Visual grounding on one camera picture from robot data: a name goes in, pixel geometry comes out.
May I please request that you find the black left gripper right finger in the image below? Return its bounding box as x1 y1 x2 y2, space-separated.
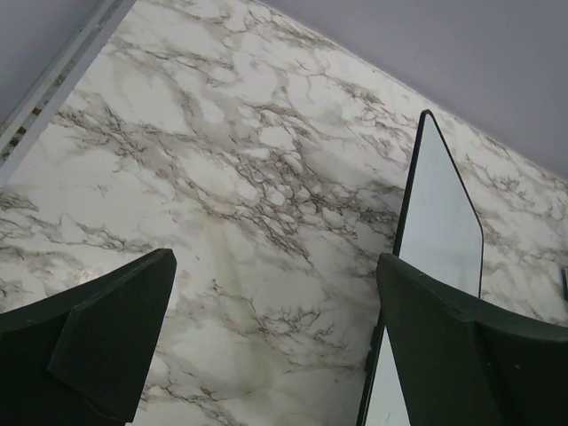
376 254 567 425

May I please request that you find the black framed whiteboard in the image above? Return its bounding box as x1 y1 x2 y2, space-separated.
357 110 484 425

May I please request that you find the aluminium rail left edge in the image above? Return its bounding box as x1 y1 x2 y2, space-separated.
1 1 133 184

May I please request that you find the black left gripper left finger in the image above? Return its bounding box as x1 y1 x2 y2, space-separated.
1 248 177 422

